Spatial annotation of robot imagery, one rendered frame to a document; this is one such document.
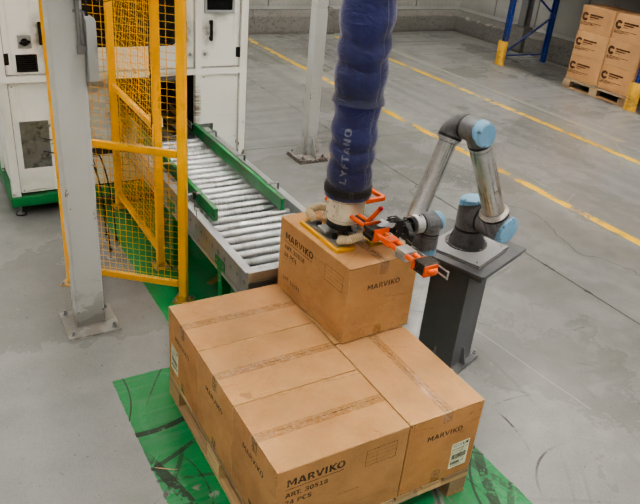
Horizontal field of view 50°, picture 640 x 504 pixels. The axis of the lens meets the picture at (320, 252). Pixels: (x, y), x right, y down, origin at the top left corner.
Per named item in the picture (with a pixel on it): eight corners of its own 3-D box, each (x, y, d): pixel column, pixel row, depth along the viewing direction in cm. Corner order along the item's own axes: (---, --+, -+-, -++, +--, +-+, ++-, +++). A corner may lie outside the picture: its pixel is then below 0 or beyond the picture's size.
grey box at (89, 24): (80, 72, 353) (75, 11, 339) (91, 71, 355) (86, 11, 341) (90, 81, 338) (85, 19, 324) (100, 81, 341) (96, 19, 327)
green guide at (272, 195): (192, 132, 561) (192, 122, 557) (204, 131, 566) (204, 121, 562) (280, 211, 441) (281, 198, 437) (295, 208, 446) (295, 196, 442)
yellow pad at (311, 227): (299, 224, 337) (300, 214, 334) (316, 220, 342) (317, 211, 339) (336, 254, 312) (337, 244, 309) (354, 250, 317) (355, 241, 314)
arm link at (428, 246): (423, 246, 337) (427, 223, 332) (439, 256, 329) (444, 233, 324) (409, 250, 332) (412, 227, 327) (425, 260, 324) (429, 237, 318)
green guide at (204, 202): (127, 138, 536) (127, 127, 531) (140, 137, 541) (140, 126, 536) (202, 223, 416) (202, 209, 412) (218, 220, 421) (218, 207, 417)
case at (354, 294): (276, 284, 361) (281, 216, 343) (339, 269, 382) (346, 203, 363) (341, 344, 318) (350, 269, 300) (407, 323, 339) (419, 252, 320)
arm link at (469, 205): (468, 217, 380) (473, 188, 371) (491, 229, 368) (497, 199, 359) (448, 223, 371) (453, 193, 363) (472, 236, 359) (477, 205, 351)
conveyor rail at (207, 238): (124, 157, 541) (123, 134, 532) (130, 156, 544) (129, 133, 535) (244, 303, 369) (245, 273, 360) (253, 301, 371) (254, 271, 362)
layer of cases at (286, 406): (169, 371, 354) (168, 306, 335) (334, 328, 401) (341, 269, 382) (271, 549, 265) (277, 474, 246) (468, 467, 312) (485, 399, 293)
